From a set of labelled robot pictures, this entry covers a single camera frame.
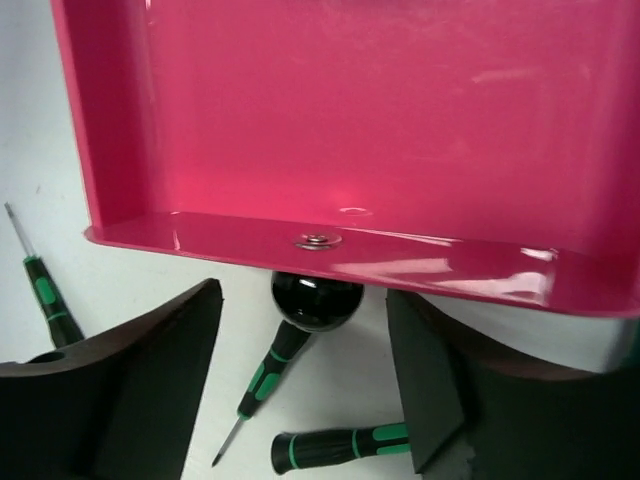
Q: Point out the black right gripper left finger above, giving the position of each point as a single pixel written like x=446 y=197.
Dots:
x=119 y=405

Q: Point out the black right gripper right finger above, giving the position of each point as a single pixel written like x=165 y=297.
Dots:
x=478 y=409

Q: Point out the small black green screwdriver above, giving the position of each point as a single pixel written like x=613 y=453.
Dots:
x=62 y=326
x=322 y=448
x=288 y=341

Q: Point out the pink drawer black knob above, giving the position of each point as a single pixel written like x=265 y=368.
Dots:
x=486 y=150

